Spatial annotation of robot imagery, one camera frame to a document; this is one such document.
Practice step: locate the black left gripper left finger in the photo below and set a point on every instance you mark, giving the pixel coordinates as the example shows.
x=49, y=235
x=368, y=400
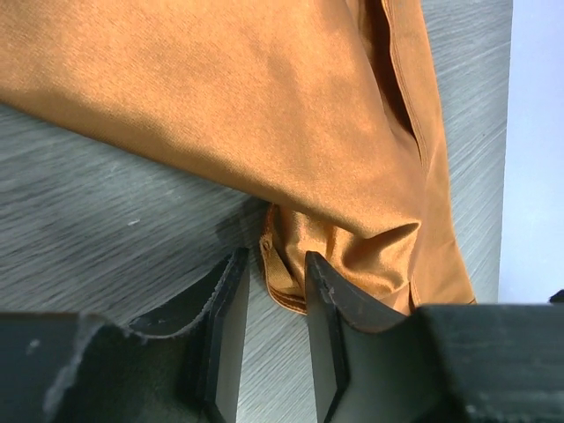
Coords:
x=210, y=317

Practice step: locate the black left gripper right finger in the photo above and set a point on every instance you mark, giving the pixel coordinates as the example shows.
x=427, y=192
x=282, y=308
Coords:
x=363, y=353

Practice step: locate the orange cloth napkin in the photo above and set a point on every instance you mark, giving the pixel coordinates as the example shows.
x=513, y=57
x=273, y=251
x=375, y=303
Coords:
x=328, y=110

